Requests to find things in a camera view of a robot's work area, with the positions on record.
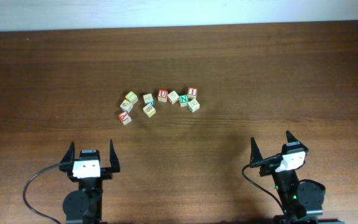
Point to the green edged picture block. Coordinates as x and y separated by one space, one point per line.
193 105

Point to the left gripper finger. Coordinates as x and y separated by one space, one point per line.
114 161
70 154

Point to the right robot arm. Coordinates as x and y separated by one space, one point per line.
301 201

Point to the red letter I block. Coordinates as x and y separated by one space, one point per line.
192 93

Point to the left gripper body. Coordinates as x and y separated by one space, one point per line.
89 183

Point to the yellow edged picture block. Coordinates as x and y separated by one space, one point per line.
149 110

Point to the plain block blue side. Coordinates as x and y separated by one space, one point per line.
148 99

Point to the green letter N block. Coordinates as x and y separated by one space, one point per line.
184 100

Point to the red letter U block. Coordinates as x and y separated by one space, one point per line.
162 95

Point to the yellow wooden block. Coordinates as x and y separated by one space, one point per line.
132 97

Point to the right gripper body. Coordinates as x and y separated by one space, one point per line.
283 176

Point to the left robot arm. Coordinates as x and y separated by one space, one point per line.
85 204

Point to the plain wooden picture block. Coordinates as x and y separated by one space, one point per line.
173 97

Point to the red letter Y block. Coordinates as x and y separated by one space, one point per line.
125 117

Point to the plain block orange picture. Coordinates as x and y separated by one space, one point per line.
126 106

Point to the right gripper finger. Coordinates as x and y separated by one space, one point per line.
294 143
255 155

